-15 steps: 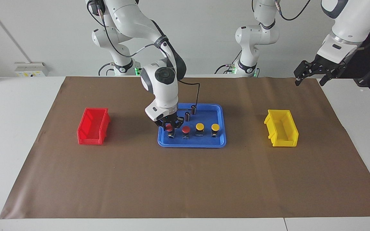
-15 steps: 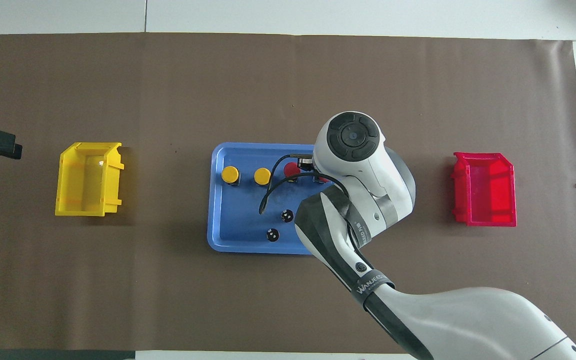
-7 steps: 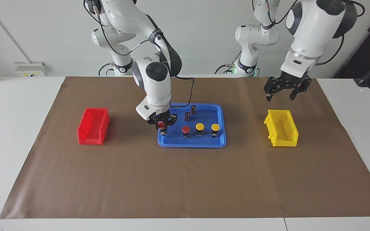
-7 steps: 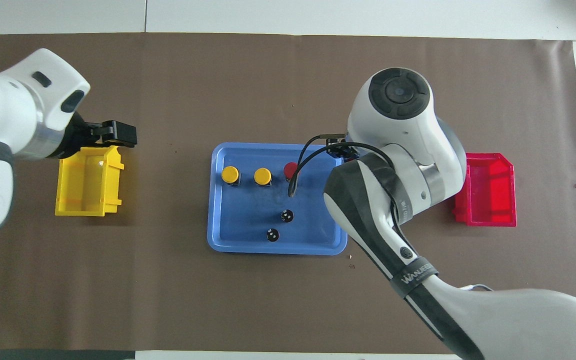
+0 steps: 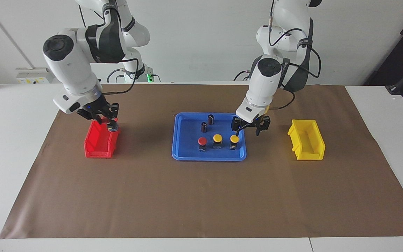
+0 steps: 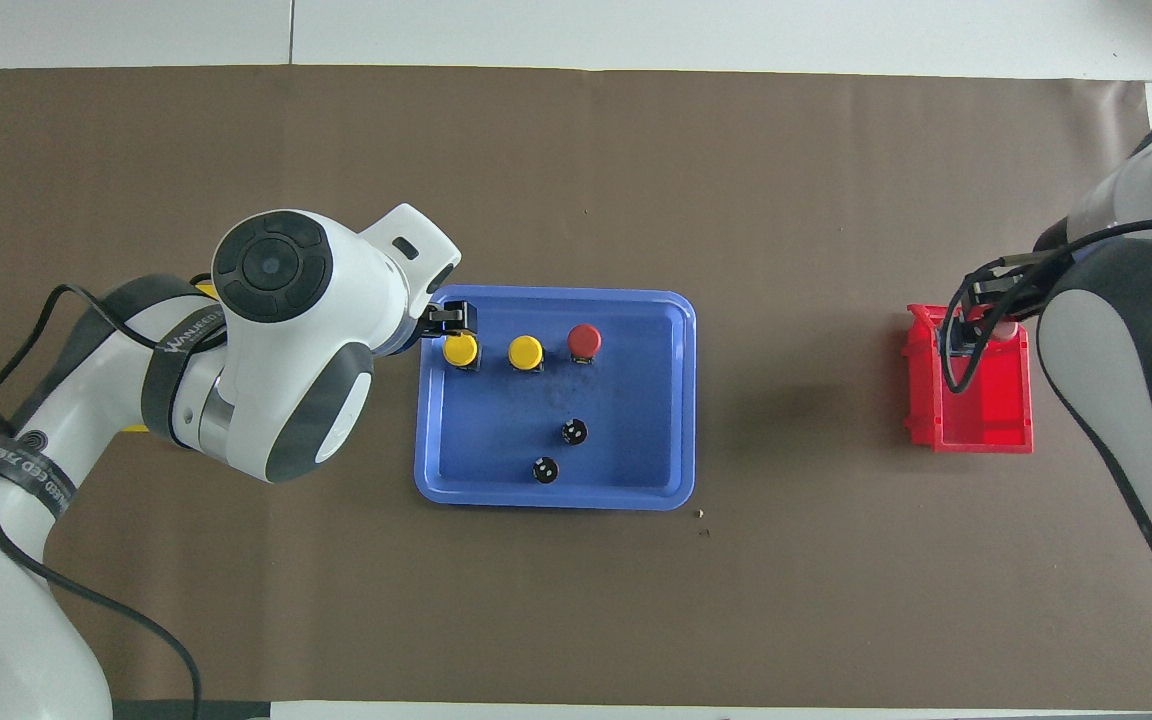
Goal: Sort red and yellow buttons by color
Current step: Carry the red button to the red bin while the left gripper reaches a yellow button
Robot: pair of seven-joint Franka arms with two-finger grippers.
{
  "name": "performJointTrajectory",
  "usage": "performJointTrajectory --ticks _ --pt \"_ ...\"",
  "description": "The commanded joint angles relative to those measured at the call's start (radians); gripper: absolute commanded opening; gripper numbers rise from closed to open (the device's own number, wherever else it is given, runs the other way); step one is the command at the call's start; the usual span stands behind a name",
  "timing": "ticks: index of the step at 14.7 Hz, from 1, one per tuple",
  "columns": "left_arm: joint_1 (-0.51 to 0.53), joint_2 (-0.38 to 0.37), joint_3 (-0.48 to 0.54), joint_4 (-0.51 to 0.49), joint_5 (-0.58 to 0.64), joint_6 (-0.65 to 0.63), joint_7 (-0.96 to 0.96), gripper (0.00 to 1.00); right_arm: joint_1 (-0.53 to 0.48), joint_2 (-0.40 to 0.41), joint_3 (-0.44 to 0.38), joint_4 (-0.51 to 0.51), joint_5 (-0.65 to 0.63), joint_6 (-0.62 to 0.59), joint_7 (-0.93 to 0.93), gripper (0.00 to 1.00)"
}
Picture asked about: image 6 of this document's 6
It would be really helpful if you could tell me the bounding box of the red plastic bin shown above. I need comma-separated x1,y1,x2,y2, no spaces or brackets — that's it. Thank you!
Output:
902,303,1035,455

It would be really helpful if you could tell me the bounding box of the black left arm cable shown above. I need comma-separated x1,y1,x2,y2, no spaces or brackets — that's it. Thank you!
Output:
0,285,205,720

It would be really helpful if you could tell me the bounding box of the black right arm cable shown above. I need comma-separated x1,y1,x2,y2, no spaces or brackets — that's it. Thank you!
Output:
941,218,1152,396

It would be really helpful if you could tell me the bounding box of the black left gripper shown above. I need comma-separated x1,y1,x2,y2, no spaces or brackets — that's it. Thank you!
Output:
420,301,479,351

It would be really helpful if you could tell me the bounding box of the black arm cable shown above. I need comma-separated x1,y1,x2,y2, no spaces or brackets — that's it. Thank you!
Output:
0,285,205,720
941,218,1152,396

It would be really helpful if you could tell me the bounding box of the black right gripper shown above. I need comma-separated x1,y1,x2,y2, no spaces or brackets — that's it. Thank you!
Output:
969,250,1072,323

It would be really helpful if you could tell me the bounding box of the blue plastic tray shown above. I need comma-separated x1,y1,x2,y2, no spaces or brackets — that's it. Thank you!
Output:
414,286,698,512

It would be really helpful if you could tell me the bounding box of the yellow plastic bin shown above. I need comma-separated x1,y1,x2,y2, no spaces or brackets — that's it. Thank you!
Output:
121,278,227,435

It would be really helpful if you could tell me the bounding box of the brown paper table mat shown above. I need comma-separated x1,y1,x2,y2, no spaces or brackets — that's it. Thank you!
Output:
0,65,1152,711

